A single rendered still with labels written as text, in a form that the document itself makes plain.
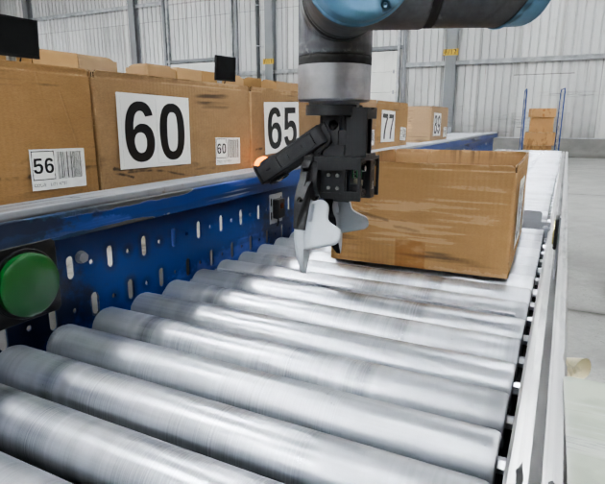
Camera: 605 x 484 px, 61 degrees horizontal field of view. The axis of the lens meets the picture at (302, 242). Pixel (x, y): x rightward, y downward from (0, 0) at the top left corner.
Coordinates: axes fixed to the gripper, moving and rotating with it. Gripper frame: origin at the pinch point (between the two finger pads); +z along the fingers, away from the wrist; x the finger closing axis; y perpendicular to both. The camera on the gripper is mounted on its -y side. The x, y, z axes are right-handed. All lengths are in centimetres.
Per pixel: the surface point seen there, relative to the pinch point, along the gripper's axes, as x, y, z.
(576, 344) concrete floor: 186, 43, 80
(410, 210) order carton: 18.5, 7.7, -4.2
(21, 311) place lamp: -28.7, -21.2, 1.7
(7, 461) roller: -42.2, -4.5, 5.4
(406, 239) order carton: 18.6, 7.3, 0.6
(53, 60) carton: 346, -481, -80
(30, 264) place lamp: -27.2, -21.1, -3.1
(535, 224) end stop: 65, 24, 5
